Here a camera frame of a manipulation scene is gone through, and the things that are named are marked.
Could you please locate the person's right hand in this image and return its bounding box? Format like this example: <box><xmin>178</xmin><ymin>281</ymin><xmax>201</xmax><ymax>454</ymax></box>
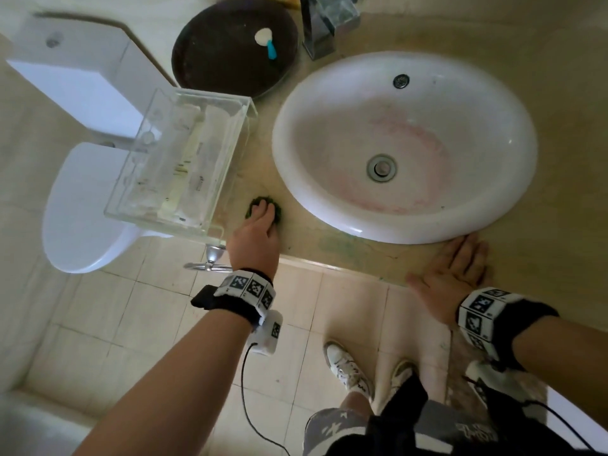
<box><xmin>406</xmin><ymin>234</ymin><xmax>490</xmax><ymax>326</ymax></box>

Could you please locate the person's left hand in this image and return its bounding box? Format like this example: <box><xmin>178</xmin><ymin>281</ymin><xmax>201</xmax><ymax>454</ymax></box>
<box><xmin>226</xmin><ymin>199</ymin><xmax>282</xmax><ymax>283</ymax></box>

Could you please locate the green scouring pad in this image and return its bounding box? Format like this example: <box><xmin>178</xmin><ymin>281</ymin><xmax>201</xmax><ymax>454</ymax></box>
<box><xmin>244</xmin><ymin>195</ymin><xmax>284</xmax><ymax>229</ymax></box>

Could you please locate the clear acrylic tray box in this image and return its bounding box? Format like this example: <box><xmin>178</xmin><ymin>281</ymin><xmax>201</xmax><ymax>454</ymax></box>
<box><xmin>103</xmin><ymin>87</ymin><xmax>260</xmax><ymax>245</ymax></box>

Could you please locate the person's right forearm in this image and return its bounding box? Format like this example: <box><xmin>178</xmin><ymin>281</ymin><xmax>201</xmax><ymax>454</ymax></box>
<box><xmin>512</xmin><ymin>315</ymin><xmax>608</xmax><ymax>431</ymax></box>

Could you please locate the person's left forearm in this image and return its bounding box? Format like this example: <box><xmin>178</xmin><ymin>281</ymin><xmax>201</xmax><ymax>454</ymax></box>
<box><xmin>73</xmin><ymin>308</ymin><xmax>253</xmax><ymax>456</ymax></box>

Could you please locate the white round sink basin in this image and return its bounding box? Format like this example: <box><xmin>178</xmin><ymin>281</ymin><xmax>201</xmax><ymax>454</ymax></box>
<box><xmin>271</xmin><ymin>51</ymin><xmax>539</xmax><ymax>245</ymax></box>

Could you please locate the person's left leg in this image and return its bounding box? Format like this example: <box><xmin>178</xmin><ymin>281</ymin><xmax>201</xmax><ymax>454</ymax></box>
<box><xmin>339</xmin><ymin>391</ymin><xmax>374</xmax><ymax>419</ymax></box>

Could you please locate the black left wristband with markers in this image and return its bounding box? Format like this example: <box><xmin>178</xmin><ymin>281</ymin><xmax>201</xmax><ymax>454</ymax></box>
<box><xmin>191</xmin><ymin>269</ymin><xmax>277</xmax><ymax>327</ymax></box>

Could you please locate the black wristband with markers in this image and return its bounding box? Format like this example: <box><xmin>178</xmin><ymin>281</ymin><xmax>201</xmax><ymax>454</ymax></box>
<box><xmin>455</xmin><ymin>287</ymin><xmax>560</xmax><ymax>371</ymax></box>
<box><xmin>191</xmin><ymin>269</ymin><xmax>277</xmax><ymax>327</ymax></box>

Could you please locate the black right wristband with markers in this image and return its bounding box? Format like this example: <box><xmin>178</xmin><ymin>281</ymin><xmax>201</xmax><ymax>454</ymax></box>
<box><xmin>455</xmin><ymin>287</ymin><xmax>560</xmax><ymax>371</ymax></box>

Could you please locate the white right sneaker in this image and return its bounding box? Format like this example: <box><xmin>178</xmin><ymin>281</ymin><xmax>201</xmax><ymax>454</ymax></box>
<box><xmin>387</xmin><ymin>358</ymin><xmax>419</xmax><ymax>404</ymax></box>

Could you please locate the white sneaker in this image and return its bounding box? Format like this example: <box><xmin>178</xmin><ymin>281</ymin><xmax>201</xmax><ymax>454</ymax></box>
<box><xmin>387</xmin><ymin>358</ymin><xmax>419</xmax><ymax>404</ymax></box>
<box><xmin>324</xmin><ymin>341</ymin><xmax>374</xmax><ymax>400</ymax></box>

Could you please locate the white left sneaker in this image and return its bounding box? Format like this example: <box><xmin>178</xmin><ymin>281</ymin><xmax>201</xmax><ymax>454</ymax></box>
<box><xmin>324</xmin><ymin>341</ymin><xmax>374</xmax><ymax>400</ymax></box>

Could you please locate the black hanging garment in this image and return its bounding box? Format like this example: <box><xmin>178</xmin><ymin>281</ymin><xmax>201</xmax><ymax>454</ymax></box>
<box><xmin>327</xmin><ymin>372</ymin><xmax>608</xmax><ymax>456</ymax></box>

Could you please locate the white toilet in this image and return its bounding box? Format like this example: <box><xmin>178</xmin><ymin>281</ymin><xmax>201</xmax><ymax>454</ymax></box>
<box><xmin>7</xmin><ymin>13</ymin><xmax>177</xmax><ymax>275</ymax></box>

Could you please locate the dark round tray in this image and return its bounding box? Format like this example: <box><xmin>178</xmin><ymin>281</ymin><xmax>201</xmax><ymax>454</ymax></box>
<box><xmin>171</xmin><ymin>0</ymin><xmax>300</xmax><ymax>100</ymax></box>

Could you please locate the chrome faucet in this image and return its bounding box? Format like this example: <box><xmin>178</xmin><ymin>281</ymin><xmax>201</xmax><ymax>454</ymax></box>
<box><xmin>299</xmin><ymin>0</ymin><xmax>362</xmax><ymax>61</ymax></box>

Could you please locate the white bathtub rim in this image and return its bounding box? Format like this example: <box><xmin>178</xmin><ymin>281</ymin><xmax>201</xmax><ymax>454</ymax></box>
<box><xmin>0</xmin><ymin>391</ymin><xmax>96</xmax><ymax>456</ymax></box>

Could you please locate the chrome towel ring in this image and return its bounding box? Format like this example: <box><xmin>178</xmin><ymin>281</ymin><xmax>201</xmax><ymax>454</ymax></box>
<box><xmin>184</xmin><ymin>244</ymin><xmax>234</xmax><ymax>273</ymax></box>

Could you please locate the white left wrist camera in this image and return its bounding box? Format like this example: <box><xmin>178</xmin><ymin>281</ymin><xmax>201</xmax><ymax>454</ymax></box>
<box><xmin>248</xmin><ymin>310</ymin><xmax>284</xmax><ymax>357</ymax></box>

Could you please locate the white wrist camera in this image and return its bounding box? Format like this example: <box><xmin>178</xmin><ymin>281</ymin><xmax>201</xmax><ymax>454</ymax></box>
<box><xmin>464</xmin><ymin>359</ymin><xmax>547</xmax><ymax>414</ymax></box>
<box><xmin>248</xmin><ymin>310</ymin><xmax>284</xmax><ymax>357</ymax></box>

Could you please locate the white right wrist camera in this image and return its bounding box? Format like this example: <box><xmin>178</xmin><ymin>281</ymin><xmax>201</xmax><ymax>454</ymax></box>
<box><xmin>464</xmin><ymin>359</ymin><xmax>547</xmax><ymax>414</ymax></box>

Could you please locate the black left camera cable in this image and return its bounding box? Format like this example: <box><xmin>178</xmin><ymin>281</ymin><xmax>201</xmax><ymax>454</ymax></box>
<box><xmin>241</xmin><ymin>344</ymin><xmax>291</xmax><ymax>456</ymax></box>

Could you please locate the black camera cable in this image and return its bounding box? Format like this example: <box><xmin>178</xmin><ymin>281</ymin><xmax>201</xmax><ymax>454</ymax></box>
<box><xmin>522</xmin><ymin>398</ymin><xmax>597</xmax><ymax>454</ymax></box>
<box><xmin>241</xmin><ymin>344</ymin><xmax>291</xmax><ymax>456</ymax></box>

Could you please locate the black right camera cable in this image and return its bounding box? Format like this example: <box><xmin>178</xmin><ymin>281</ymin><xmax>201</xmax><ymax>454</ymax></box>
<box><xmin>522</xmin><ymin>398</ymin><xmax>597</xmax><ymax>454</ymax></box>

